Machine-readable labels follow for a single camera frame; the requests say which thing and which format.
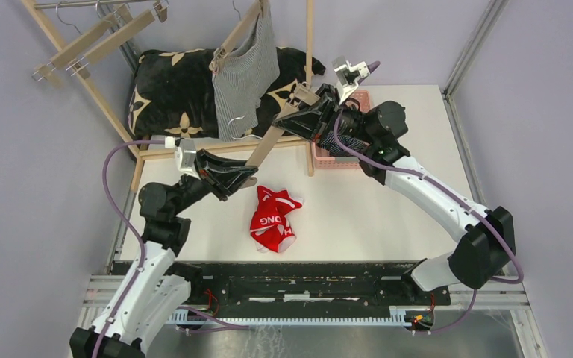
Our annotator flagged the metal hanging rod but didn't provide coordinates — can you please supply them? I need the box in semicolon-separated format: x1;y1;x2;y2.
33;0;150;10

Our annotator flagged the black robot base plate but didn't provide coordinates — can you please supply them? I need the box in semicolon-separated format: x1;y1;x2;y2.
164;261;451;318

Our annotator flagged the wooden clothes rack frame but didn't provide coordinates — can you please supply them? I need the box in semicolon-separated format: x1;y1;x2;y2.
21;1;314;192

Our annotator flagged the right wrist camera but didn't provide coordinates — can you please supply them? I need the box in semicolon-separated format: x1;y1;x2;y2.
332;56;372;104

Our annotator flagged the grey striped underwear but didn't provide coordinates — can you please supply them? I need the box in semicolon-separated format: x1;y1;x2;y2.
212;2;280;142

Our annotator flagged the empty beige clip hanger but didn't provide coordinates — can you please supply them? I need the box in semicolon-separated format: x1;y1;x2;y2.
31;11;122;81

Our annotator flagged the beige hanger with red underwear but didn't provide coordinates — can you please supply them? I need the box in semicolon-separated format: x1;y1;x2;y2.
246;84;300;168

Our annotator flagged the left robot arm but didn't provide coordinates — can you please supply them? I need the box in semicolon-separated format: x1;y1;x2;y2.
69;150;258;357

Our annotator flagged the pink plastic basket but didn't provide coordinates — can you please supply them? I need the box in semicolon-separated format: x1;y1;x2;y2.
310;89;381;171

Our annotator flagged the aluminium wall profile left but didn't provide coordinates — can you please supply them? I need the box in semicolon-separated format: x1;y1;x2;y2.
93;0;142;75

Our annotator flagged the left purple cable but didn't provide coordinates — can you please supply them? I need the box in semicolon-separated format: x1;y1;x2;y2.
91;139;251;358

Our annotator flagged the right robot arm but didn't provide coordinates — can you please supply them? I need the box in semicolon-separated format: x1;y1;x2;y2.
273;84;516;304

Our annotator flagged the black floral plush cushion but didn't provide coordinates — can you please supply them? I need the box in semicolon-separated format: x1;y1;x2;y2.
128;47;306;139

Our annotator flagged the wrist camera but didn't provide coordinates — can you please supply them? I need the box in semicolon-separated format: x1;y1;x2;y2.
164;136;199;179
332;56;372;104

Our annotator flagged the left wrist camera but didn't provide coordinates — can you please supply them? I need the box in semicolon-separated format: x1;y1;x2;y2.
164;136;199;179

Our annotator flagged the aluminium corner profile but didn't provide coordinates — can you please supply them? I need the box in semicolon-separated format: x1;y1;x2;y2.
442;0;509;99

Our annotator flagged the white slotted cable duct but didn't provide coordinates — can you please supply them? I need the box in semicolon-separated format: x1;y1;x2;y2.
163;306;432;329

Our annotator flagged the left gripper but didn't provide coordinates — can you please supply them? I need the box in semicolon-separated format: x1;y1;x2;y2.
170;147;257;216

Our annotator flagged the red underwear with white lettering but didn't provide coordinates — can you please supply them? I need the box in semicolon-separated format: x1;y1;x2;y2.
250;185;304;253

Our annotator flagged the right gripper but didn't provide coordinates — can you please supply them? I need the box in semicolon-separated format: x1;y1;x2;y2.
273;84;376;145

